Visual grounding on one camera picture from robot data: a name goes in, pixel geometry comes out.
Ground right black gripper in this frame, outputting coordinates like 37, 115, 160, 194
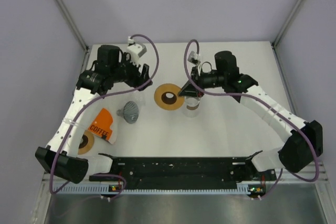
179, 66, 226, 98

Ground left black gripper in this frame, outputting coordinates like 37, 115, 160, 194
110, 52, 152, 91

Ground wooden dripper ring stand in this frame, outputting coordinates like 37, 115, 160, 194
154, 83, 184, 111

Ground orange coffee filter box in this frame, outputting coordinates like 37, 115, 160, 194
88, 108, 118, 145

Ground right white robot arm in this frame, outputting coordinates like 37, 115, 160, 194
179, 51, 323, 180

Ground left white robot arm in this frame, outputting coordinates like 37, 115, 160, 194
35, 42, 152, 184

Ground ribbed grey glass dripper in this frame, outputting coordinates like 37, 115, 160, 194
117, 101, 140, 124

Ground glass carafe with brown band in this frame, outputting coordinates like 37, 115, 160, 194
183, 97, 201, 118

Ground grey glass carafe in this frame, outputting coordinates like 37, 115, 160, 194
128, 91, 146, 110

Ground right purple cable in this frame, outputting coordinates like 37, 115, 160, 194
183, 39, 320, 201

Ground purple cable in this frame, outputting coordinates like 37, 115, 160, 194
49, 34, 160, 204
183, 39, 320, 201

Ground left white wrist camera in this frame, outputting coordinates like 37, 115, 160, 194
126, 36, 147, 65

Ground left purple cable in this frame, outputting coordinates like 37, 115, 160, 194
49, 34, 160, 204

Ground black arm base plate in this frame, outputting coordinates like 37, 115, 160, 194
89, 157, 277, 190

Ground left aluminium frame post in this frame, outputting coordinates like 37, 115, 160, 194
54, 0, 89, 51

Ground aluminium frame post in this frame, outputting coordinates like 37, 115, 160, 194
271, 0, 306, 48
54, 0, 89, 51

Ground right aluminium frame post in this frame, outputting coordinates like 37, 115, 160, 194
271, 0, 306, 48

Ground grey slotted cable duct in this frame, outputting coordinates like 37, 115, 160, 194
54, 181, 263, 195

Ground aluminium front rail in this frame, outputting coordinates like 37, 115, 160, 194
280, 163, 329, 183

